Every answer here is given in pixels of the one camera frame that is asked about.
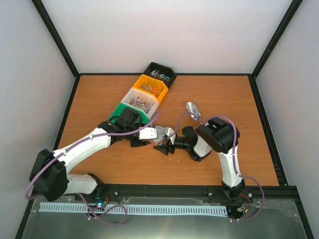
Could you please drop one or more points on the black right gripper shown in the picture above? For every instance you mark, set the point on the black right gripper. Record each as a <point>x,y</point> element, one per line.
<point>164,150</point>

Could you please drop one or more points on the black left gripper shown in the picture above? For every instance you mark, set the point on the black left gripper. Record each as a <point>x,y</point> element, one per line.
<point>134,144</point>

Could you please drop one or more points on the round metal jar lid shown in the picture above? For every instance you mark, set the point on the round metal jar lid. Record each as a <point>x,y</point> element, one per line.
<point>161,133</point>

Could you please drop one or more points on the green candy bin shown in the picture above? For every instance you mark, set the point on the green candy bin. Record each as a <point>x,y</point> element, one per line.
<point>121,106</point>

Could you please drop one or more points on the white candy bin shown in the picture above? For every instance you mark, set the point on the white candy bin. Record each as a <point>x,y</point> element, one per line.
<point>141,101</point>

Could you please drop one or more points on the silver metal scoop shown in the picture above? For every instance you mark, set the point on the silver metal scoop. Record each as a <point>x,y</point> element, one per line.
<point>194,112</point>

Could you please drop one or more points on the yellow candy bin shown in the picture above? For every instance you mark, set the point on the yellow candy bin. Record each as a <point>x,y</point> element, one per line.
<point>151,86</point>

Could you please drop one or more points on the black candy bin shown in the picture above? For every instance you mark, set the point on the black candy bin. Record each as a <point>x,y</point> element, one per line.
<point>161,72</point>

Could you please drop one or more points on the clear plastic jar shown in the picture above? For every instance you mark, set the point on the clear plastic jar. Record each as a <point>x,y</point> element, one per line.
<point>157,143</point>

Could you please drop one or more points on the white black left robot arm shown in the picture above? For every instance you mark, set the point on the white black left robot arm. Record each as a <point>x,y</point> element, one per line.
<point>50,175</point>

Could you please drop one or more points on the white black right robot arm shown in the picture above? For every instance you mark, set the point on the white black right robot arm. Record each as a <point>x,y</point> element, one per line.
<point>217,134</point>

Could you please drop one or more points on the grey metal front plate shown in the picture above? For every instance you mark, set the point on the grey metal front plate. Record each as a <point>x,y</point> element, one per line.
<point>278,219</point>

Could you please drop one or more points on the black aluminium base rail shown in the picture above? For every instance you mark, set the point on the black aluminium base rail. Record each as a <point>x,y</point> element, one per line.
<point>211,194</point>

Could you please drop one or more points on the light blue slotted cable duct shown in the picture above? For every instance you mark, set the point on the light blue slotted cable duct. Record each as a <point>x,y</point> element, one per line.
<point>137,210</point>

